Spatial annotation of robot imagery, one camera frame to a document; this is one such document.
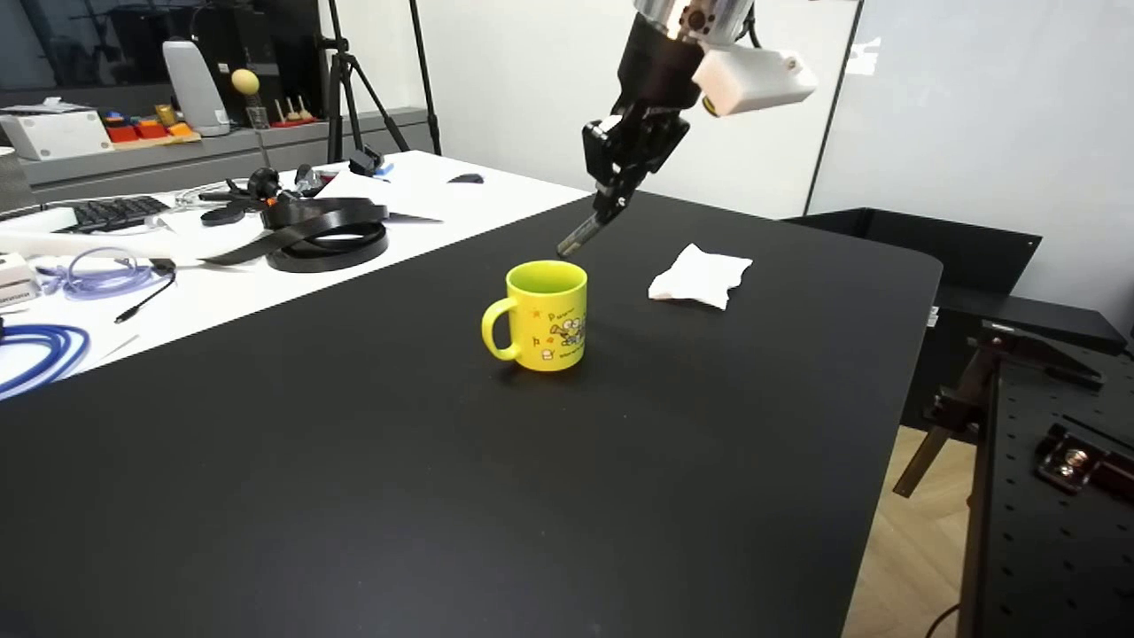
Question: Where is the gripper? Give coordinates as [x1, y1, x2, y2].
[581, 16, 707, 223]

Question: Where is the grey marker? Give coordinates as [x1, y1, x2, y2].
[555, 209, 614, 261]

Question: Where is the white crumpled cloth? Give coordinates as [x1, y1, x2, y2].
[647, 242, 755, 312]

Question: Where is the yellow printed mug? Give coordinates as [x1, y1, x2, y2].
[481, 259, 589, 373]

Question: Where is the stand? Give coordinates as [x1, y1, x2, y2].
[316, 0, 442, 166]

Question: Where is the wooden peg toy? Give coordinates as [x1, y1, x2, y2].
[269, 94, 319, 128]

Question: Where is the black side table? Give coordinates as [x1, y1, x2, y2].
[783, 206, 1129, 437]

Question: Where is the small black tabletop tripod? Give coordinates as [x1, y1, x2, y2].
[198, 165, 325, 228]

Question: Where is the yellow ball on stick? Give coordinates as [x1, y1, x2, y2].
[230, 68, 272, 131]

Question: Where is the grey sideboard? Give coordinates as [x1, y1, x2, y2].
[0, 106, 436, 214]

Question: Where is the white rounded speaker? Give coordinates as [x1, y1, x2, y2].
[161, 37, 232, 138]

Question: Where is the colourful toy block set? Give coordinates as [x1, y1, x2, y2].
[100, 104, 202, 150]

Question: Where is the black keyboard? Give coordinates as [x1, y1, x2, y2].
[51, 195, 172, 235]

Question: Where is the black metal clamp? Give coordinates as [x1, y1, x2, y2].
[1034, 423, 1134, 502]

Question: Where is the black perforated bench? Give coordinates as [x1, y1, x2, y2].
[955, 335, 1134, 638]

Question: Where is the small white box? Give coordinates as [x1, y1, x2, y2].
[0, 252, 43, 308]

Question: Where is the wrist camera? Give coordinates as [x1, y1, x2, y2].
[691, 44, 819, 119]

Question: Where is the coiled black strap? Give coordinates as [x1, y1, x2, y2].
[198, 196, 392, 275]

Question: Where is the black folding bracket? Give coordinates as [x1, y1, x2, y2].
[892, 320, 1107, 499]

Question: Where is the black cable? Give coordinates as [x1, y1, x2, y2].
[113, 257, 179, 325]

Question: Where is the coil of clear purple cable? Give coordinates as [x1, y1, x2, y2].
[35, 247, 159, 301]

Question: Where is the blue cable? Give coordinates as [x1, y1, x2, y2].
[0, 323, 92, 397]

